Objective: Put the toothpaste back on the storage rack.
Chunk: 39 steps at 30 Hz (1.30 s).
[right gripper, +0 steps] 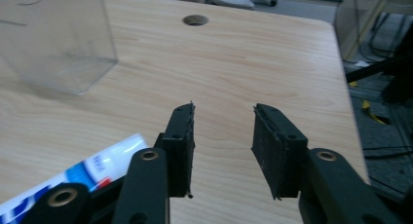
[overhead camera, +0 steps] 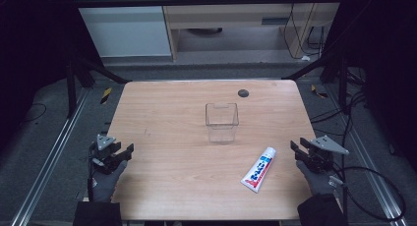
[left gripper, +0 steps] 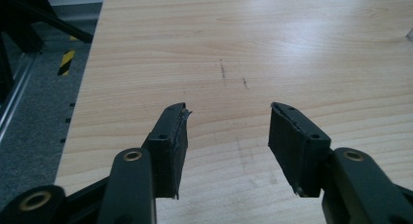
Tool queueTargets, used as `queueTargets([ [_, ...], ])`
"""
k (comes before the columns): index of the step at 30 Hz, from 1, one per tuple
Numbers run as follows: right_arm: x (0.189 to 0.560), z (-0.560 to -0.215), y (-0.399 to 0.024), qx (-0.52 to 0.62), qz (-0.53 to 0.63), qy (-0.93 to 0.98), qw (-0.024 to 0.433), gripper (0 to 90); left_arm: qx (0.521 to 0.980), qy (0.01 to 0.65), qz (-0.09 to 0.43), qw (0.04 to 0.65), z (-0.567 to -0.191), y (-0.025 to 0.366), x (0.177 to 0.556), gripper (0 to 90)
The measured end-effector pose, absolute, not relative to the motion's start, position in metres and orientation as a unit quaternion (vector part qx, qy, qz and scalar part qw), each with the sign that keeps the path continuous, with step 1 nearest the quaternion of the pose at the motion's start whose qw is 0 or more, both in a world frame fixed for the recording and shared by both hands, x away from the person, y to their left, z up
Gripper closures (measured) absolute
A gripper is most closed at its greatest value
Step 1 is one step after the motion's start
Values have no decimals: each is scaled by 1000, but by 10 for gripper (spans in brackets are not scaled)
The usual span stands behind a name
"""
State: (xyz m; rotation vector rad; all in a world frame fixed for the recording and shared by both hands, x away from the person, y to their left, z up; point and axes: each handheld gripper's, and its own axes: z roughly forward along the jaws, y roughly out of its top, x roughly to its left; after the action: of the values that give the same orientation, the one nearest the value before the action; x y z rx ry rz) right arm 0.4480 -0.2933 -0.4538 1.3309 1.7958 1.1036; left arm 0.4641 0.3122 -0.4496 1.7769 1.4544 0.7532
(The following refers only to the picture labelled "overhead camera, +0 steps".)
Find white cabinet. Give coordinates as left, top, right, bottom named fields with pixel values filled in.
left=69, top=0, right=173, bottom=59

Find clear plastic container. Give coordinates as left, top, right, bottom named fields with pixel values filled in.
left=205, top=102, right=240, bottom=145

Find black hanging cables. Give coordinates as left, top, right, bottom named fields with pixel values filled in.
left=283, top=3, right=328, bottom=61

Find black metal stand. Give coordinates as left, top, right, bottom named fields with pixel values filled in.
left=281, top=38, right=350, bottom=114
left=63, top=9, right=132, bottom=119

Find black cable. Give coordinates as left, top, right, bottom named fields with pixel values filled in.
left=328, top=166, right=407, bottom=222

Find white toothpaste tube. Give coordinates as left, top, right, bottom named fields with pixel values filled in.
left=240, top=146, right=277, bottom=195

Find black metal frame bar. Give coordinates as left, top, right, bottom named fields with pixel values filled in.
left=72, top=0, right=344, bottom=9

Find aluminium floor rail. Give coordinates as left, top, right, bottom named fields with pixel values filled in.
left=324, top=85, right=411, bottom=226
left=9, top=87, right=91, bottom=226

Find yellow black tape strip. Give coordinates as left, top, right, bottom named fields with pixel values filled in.
left=310, top=84, right=328, bottom=99
left=99, top=86, right=113, bottom=105

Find person's right hand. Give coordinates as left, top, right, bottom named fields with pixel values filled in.
left=295, top=160, right=339, bottom=198

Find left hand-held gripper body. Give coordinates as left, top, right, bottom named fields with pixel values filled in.
left=91, top=134, right=123, bottom=175

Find bundle of black floor cables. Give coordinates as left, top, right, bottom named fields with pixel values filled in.
left=309, top=67, right=370, bottom=139

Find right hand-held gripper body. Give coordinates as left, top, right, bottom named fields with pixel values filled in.
left=303, top=135, right=350, bottom=173

